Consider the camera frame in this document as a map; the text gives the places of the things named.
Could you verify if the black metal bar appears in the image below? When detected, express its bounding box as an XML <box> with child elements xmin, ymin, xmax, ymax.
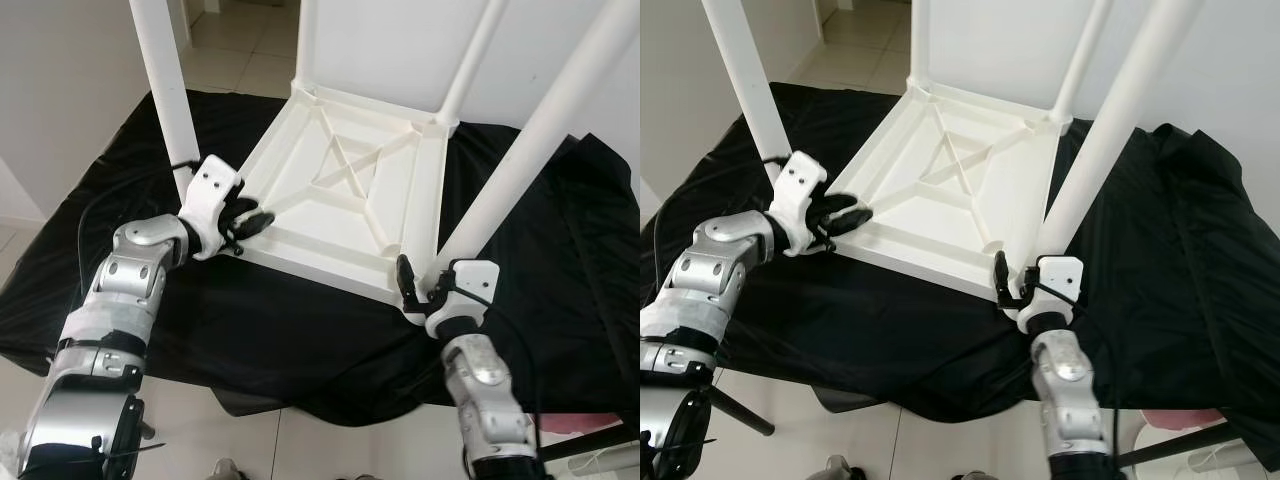
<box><xmin>1115</xmin><ymin>419</ymin><xmax>1242</xmax><ymax>470</ymax></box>
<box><xmin>540</xmin><ymin>424</ymin><xmax>641</xmax><ymax>464</ymax></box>

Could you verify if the white plastic table top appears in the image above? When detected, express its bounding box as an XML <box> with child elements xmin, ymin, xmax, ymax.
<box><xmin>215</xmin><ymin>85</ymin><xmax>462</xmax><ymax>327</ymax></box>
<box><xmin>825</xmin><ymin>83</ymin><xmax>1074</xmax><ymax>307</ymax></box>

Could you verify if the black metal table leg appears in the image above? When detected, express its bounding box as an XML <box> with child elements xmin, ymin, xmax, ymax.
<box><xmin>705</xmin><ymin>384</ymin><xmax>777</xmax><ymax>439</ymax></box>

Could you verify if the pink stool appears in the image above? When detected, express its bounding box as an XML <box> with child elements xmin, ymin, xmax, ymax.
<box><xmin>1140</xmin><ymin>407</ymin><xmax>1227</xmax><ymax>432</ymax></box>
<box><xmin>540</xmin><ymin>410</ymin><xmax>607</xmax><ymax>434</ymax></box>

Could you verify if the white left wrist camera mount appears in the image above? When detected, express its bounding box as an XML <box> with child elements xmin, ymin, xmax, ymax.
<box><xmin>770</xmin><ymin>151</ymin><xmax>830</xmax><ymax>260</ymax></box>
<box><xmin>180</xmin><ymin>155</ymin><xmax>245</xmax><ymax>262</ymax></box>

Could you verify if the white round stool base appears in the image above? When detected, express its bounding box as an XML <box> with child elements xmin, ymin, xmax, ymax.
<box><xmin>570</xmin><ymin>440</ymin><xmax>641</xmax><ymax>477</ymax></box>
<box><xmin>1135</xmin><ymin>425</ymin><xmax>1267</xmax><ymax>477</ymax></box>

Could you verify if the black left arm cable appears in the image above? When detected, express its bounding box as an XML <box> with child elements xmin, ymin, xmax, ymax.
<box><xmin>78</xmin><ymin>157</ymin><xmax>202</xmax><ymax>303</ymax></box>
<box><xmin>650</xmin><ymin>154</ymin><xmax>792</xmax><ymax>233</ymax></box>

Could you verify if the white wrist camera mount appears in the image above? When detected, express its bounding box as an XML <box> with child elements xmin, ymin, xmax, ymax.
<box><xmin>180</xmin><ymin>155</ymin><xmax>245</xmax><ymax>262</ymax></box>
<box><xmin>1018</xmin><ymin>255</ymin><xmax>1087</xmax><ymax>334</ymax></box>
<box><xmin>770</xmin><ymin>151</ymin><xmax>830</xmax><ymax>260</ymax></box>
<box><xmin>425</xmin><ymin>259</ymin><xmax>502</xmax><ymax>340</ymax></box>

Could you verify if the dark grey table base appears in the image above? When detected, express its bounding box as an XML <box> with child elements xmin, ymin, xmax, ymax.
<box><xmin>815</xmin><ymin>387</ymin><xmax>881</xmax><ymax>414</ymax></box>
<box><xmin>215</xmin><ymin>389</ymin><xmax>282</xmax><ymax>417</ymax></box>

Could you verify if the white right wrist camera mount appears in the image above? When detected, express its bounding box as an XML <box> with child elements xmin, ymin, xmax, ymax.
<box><xmin>1018</xmin><ymin>255</ymin><xmax>1087</xmax><ymax>334</ymax></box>
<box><xmin>425</xmin><ymin>259</ymin><xmax>502</xmax><ymax>340</ymax></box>

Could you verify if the black cloth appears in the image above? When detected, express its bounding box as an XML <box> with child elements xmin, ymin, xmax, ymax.
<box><xmin>640</xmin><ymin>83</ymin><xmax>1280</xmax><ymax>471</ymax></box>
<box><xmin>0</xmin><ymin>88</ymin><xmax>641</xmax><ymax>427</ymax></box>

